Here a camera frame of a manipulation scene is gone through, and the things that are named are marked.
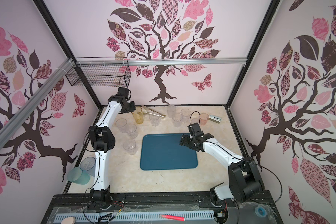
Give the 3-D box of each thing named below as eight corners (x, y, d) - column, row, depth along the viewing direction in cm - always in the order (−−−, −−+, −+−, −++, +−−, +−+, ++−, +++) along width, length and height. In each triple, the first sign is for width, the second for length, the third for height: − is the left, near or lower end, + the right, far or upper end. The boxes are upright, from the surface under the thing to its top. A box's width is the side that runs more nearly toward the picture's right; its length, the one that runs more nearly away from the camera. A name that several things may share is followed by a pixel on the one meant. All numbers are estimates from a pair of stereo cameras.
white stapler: (207, 119, 113) (208, 117, 111) (208, 116, 116) (209, 113, 113) (219, 123, 111) (220, 121, 108) (220, 120, 113) (221, 117, 110)
